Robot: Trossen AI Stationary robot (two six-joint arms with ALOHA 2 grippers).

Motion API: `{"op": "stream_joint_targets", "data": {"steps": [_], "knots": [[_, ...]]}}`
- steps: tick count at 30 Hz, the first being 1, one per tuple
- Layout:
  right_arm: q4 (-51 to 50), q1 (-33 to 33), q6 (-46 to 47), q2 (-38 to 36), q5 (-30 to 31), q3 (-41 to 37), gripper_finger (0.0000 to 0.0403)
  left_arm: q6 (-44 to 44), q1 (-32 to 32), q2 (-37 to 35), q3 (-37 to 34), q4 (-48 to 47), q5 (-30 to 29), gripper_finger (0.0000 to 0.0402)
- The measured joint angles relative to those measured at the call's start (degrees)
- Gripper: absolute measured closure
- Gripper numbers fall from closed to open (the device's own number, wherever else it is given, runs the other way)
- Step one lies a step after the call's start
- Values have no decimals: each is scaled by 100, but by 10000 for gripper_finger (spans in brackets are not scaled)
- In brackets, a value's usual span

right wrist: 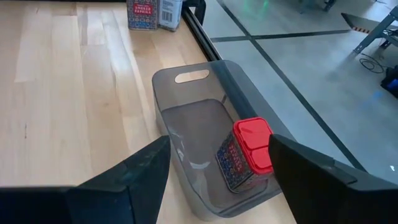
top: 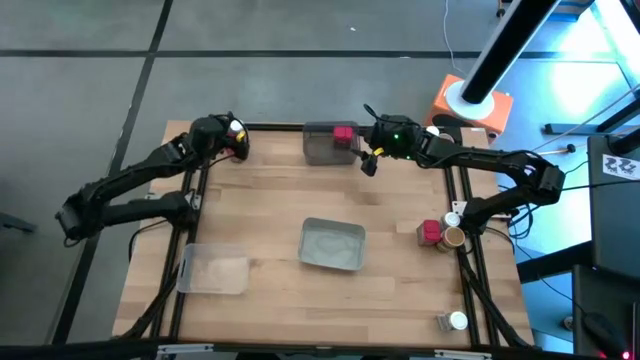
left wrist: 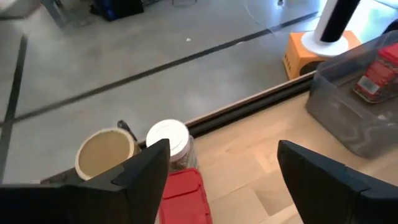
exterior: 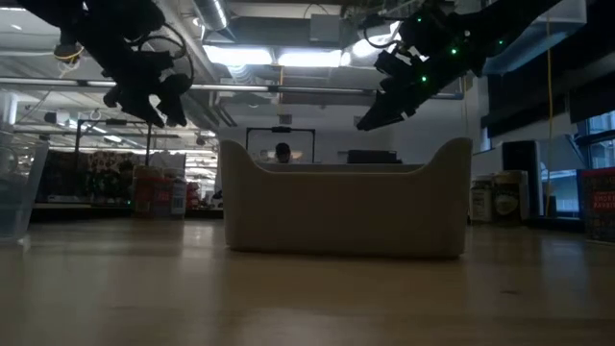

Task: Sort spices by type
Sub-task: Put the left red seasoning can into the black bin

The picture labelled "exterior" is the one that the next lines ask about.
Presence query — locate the tall black cabinet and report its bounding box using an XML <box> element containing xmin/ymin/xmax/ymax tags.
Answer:
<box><xmin>501</xmin><ymin>139</ymin><xmax>544</xmax><ymax>218</ymax></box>

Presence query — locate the fluorescent light panel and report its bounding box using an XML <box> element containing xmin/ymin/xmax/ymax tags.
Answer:
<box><xmin>277</xmin><ymin>47</ymin><xmax>345</xmax><ymax>68</ymax></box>
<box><xmin>203</xmin><ymin>44</ymin><xmax>275</xmax><ymax>67</ymax></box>

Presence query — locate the black monitor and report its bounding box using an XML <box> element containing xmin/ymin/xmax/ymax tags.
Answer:
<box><xmin>346</xmin><ymin>149</ymin><xmax>400</xmax><ymax>165</ymax></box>

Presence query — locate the red background object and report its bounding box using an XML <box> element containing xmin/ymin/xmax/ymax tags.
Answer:
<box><xmin>185</xmin><ymin>181</ymin><xmax>202</xmax><ymax>209</ymax></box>

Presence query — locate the black device yellow band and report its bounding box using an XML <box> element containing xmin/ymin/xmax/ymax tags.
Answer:
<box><xmin>52</xmin><ymin>41</ymin><xmax>86</xmax><ymax>65</ymax></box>

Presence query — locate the large rectangular air duct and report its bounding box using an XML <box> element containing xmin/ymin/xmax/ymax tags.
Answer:
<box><xmin>482</xmin><ymin>0</ymin><xmax>588</xmax><ymax>77</ymax></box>

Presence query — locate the silver round air duct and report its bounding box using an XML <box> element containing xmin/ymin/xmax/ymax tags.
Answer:
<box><xmin>191</xmin><ymin>0</ymin><xmax>233</xmax><ymax>33</ymax></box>

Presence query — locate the white panel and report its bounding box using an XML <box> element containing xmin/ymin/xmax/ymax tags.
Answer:
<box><xmin>470</xmin><ymin>138</ymin><xmax>505</xmax><ymax>179</ymax></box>

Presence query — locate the clear plastic bin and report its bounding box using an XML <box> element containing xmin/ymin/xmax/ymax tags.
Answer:
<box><xmin>0</xmin><ymin>136</ymin><xmax>51</xmax><ymax>243</ymax></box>

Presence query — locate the cluttered background shelf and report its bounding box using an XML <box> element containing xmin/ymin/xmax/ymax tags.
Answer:
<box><xmin>36</xmin><ymin>149</ymin><xmax>135</xmax><ymax>206</ymax></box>

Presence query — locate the white plastic storage bin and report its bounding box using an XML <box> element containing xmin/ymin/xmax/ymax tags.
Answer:
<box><xmin>219</xmin><ymin>136</ymin><xmax>475</xmax><ymax>260</ymax></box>

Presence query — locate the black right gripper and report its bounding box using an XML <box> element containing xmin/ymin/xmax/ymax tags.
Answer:
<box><xmin>356</xmin><ymin>45</ymin><xmax>481</xmax><ymax>133</ymax></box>

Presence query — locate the long grey pipe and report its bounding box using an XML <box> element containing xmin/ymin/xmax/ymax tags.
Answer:
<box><xmin>0</xmin><ymin>76</ymin><xmax>465</xmax><ymax>101</ymax></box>

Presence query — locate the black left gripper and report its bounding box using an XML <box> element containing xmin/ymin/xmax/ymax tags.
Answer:
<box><xmin>102</xmin><ymin>49</ymin><xmax>194</xmax><ymax>130</ymax></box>

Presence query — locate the yellow cable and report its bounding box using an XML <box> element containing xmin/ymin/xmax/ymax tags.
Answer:
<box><xmin>543</xmin><ymin>13</ymin><xmax>554</xmax><ymax>217</ymax></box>

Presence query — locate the black rectangular stand frame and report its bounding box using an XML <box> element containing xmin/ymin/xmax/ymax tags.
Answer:
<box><xmin>245</xmin><ymin>126</ymin><xmax>317</xmax><ymax>164</ymax></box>

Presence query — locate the person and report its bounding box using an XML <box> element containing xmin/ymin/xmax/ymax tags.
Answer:
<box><xmin>273</xmin><ymin>141</ymin><xmax>293</xmax><ymax>165</ymax></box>

